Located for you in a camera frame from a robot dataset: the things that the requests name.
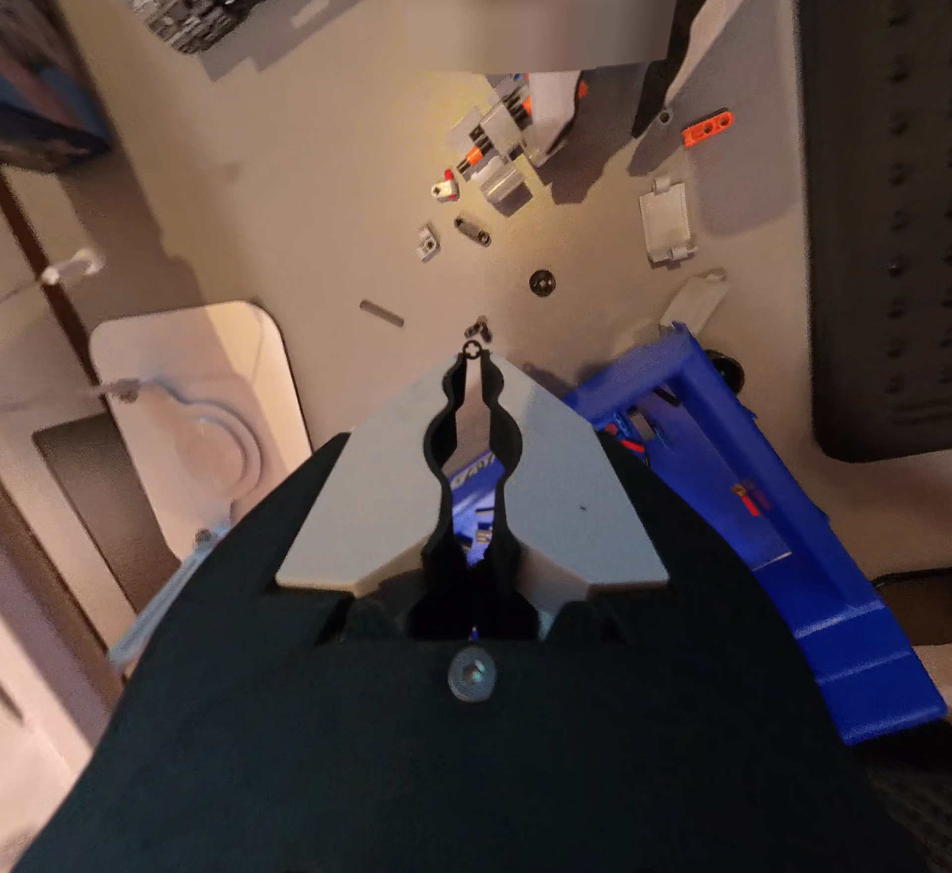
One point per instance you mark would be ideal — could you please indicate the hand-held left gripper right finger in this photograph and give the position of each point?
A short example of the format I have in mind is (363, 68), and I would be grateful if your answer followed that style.
(587, 516)

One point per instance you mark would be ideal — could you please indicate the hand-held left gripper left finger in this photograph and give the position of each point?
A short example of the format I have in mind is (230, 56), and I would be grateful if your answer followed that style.
(364, 516)

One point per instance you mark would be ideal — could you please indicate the grey orange brick assembly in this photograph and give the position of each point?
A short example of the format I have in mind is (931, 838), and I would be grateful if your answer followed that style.
(498, 137)

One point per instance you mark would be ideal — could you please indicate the round black disc piece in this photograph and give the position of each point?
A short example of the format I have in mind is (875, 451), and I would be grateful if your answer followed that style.
(535, 278)

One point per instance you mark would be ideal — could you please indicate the small black bush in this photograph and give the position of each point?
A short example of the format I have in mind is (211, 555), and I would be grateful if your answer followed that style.
(463, 350)

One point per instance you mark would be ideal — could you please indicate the blue plastic bin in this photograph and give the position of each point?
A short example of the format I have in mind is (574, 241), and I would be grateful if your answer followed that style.
(840, 627)

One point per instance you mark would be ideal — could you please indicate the red pin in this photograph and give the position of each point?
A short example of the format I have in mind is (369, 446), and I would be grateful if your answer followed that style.
(753, 506)
(628, 444)

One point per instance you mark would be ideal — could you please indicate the orange small beam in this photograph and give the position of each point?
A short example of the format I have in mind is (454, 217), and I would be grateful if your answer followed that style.
(690, 138)

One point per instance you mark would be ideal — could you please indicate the white red small piece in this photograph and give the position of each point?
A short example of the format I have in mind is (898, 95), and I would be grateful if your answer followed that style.
(440, 190)

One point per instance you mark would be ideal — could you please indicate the black two-hole beam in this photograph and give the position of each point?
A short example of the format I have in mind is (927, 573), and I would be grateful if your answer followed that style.
(473, 231)

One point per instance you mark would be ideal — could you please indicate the grey hollow panel piece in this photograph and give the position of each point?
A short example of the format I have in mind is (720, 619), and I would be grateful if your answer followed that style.
(666, 218)

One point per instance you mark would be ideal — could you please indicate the light grey small connector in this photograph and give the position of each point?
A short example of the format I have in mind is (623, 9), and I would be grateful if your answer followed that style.
(425, 248)

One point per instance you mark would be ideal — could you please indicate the black toy wheel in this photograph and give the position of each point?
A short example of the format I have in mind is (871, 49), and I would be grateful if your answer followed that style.
(727, 371)

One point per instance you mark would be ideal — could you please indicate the grey ridged panel piece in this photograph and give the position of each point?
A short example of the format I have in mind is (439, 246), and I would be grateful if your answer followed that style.
(695, 304)

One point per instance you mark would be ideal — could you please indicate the brown flat panel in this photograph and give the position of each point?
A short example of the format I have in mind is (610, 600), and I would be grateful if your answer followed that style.
(97, 486)

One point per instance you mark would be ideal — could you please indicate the white board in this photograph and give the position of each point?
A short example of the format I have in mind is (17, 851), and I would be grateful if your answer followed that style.
(149, 352)

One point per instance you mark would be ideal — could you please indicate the black foam mat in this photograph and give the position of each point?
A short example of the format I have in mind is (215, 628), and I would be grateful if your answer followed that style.
(870, 218)

